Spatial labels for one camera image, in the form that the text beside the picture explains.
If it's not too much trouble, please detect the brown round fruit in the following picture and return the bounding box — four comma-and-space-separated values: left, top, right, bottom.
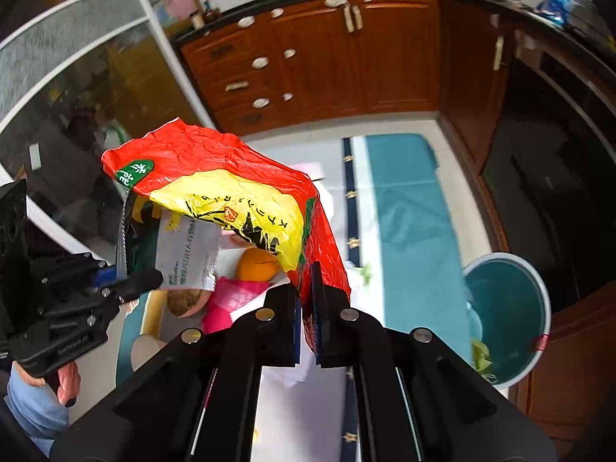
166, 289, 210, 318

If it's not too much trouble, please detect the red yellow plastic bag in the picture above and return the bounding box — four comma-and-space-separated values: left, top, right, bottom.
101, 118, 352, 352

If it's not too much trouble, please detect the blue plastic bin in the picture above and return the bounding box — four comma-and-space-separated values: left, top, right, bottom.
462, 251, 552, 388

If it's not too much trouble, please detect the blue packet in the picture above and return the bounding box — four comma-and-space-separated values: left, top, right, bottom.
536, 0, 572, 26

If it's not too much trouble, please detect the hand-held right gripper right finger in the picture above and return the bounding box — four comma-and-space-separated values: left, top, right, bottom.
310, 262, 559, 462

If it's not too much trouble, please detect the person's left hand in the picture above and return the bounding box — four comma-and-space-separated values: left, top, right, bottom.
14, 361, 81, 406

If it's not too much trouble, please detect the pink packet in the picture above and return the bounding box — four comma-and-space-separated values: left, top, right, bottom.
202, 276, 273, 335

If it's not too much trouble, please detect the person's left forearm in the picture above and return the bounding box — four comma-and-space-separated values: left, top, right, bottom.
5, 370, 70, 458

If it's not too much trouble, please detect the green white plastic bag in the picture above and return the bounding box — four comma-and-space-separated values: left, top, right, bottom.
101, 122, 129, 151

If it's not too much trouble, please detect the green vegetable scrap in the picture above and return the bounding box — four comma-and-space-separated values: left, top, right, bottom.
472, 339, 495, 372

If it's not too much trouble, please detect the glass sliding door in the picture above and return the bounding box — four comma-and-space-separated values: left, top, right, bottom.
0, 0, 217, 251

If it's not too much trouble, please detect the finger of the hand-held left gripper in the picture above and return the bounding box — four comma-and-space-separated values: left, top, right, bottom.
10, 269, 164, 376
31, 253, 116, 299

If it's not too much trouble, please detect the teal floor mat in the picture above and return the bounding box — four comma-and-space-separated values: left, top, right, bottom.
339, 134, 477, 462

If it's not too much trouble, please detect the built-in kitchen appliance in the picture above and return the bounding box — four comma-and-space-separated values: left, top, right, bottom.
481, 55, 616, 313

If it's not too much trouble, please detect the wooden kitchen cabinet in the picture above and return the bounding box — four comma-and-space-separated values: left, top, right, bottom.
178, 0, 516, 169

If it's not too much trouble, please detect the white paper packet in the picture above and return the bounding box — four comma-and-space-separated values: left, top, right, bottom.
155, 216, 222, 292

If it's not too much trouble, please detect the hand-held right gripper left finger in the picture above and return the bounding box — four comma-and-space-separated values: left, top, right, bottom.
50, 283, 303, 462

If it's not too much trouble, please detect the orange fruit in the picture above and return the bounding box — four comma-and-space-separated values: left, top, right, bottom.
237, 248, 282, 282

